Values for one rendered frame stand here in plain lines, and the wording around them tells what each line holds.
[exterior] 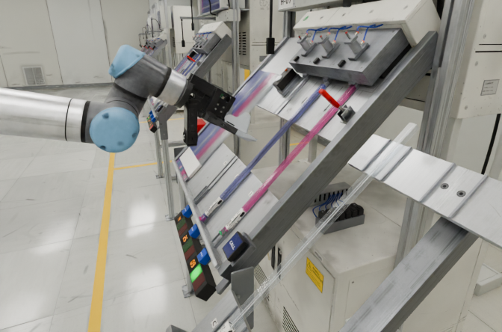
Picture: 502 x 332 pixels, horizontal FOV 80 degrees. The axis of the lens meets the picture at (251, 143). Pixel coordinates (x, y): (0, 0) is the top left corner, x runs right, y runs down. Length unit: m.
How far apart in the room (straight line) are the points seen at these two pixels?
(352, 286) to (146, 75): 0.76
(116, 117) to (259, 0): 1.71
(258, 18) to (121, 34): 7.41
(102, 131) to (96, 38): 8.81
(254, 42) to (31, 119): 1.70
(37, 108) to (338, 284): 0.79
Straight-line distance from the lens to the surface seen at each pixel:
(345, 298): 0.97
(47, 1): 9.50
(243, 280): 0.67
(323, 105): 0.82
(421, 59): 0.79
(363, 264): 0.93
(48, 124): 0.58
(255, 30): 2.11
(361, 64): 0.75
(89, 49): 9.36
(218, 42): 2.04
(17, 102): 0.59
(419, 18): 0.80
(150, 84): 0.68
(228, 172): 0.91
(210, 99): 0.71
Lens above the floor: 1.19
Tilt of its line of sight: 19 degrees down
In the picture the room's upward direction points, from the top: straight up
